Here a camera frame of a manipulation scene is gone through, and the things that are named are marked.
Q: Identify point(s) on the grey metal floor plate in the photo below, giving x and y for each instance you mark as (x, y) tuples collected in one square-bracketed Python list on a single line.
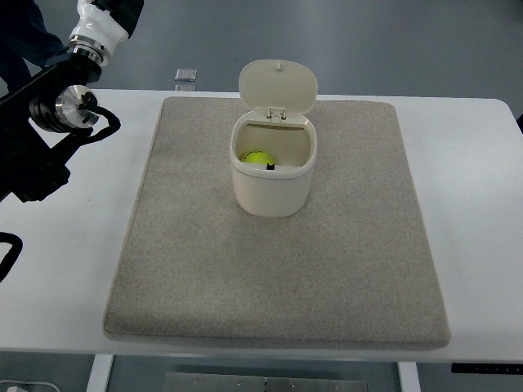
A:
[(183, 381)]

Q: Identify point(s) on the white right table leg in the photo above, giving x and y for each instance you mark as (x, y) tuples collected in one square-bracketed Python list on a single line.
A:
[(408, 374)]

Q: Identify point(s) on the beige felt mat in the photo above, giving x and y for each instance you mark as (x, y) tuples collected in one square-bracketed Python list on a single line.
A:
[(351, 269)]

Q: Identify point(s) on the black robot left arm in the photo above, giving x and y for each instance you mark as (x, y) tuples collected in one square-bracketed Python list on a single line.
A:
[(46, 120)]

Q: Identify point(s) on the black table control panel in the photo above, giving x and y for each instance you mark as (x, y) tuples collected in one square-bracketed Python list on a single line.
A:
[(487, 368)]

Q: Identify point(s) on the yellow tennis ball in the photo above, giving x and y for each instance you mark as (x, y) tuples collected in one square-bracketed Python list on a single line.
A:
[(257, 157)]

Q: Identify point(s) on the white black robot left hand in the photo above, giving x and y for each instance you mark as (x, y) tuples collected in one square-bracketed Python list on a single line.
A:
[(102, 25)]

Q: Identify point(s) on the cream lidded plastic box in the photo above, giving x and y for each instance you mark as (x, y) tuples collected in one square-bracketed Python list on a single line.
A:
[(273, 147)]

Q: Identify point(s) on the clear floor socket cover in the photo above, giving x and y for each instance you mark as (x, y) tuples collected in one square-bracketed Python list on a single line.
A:
[(186, 75)]

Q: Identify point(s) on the white left table leg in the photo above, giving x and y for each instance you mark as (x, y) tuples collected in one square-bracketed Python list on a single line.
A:
[(100, 373)]

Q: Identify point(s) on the white table leg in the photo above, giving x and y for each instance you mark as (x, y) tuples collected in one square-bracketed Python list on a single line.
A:
[(408, 374), (100, 373)]

